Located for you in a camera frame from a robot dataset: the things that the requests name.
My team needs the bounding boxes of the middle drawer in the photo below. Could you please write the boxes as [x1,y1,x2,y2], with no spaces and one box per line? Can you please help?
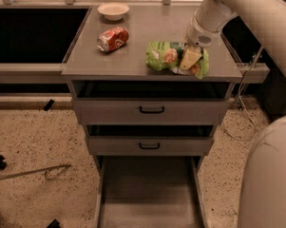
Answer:
[86,125,214,156]

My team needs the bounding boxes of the top drawer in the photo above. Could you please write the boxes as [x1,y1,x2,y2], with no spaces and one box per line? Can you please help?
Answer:
[72,80,229,125]

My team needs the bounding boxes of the drawer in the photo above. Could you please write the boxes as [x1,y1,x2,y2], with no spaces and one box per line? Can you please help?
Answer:
[72,80,229,125]
[86,125,214,156]
[94,157,209,228]

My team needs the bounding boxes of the green rice chip bag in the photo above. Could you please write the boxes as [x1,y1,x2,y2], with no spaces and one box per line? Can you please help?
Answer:
[145,41,209,79]

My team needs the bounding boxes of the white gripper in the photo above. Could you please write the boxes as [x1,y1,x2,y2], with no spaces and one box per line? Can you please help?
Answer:
[180,17,220,69]

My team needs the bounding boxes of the white cable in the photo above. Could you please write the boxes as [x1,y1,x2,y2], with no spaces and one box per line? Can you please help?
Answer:
[222,46,264,142]

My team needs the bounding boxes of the black drawer handle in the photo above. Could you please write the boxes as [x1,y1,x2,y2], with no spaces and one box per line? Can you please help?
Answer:
[139,106,165,114]
[139,142,161,150]

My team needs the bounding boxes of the bottom drawer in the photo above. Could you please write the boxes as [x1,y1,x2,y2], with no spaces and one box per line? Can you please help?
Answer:
[94,157,209,228]

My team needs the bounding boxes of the metal rod on floor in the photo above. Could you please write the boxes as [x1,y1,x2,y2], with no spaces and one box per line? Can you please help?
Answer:
[0,164,71,181]

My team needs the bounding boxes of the orange soda can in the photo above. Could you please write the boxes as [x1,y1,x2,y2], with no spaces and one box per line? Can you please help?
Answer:
[97,27,129,52]

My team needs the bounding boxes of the black top drawer handle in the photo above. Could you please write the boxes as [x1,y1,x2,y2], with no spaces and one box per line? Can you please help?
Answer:
[139,106,165,114]

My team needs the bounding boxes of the grey drawer cabinet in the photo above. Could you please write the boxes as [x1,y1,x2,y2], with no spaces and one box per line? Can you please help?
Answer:
[61,5,243,228]

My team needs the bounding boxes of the white bowl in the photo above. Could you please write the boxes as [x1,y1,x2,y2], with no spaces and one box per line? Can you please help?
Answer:
[97,3,129,21]

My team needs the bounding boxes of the black middle drawer handle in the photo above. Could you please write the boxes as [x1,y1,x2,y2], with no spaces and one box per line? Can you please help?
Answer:
[139,142,161,150]

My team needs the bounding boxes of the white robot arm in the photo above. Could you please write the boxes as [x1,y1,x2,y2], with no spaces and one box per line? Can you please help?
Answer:
[186,0,286,228]

